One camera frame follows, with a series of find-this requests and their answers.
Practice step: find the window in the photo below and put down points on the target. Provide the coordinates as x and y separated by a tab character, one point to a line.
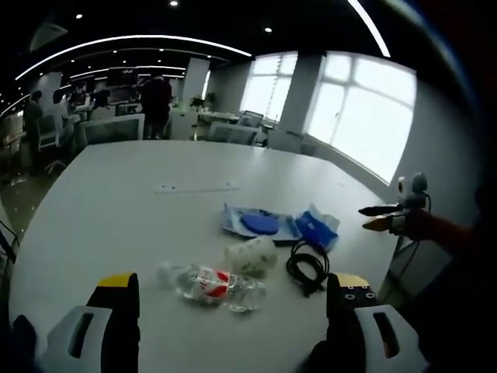
330	105

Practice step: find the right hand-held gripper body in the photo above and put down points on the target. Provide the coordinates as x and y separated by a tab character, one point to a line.
411	194

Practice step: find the white table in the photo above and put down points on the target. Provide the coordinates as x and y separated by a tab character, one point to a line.
155	217

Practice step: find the blue tray with round disc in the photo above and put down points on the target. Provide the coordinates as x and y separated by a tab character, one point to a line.
260	225

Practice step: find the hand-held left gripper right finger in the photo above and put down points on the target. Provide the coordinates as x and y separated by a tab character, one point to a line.
361	326

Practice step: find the clear plastic water bottle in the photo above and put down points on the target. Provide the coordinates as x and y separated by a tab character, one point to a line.
217	287

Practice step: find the potted plant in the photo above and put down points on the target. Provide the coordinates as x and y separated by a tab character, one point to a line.
197	102

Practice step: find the blue tissue pack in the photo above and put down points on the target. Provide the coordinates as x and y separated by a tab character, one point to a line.
316	227

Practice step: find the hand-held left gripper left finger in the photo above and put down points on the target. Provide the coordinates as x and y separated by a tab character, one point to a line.
97	326

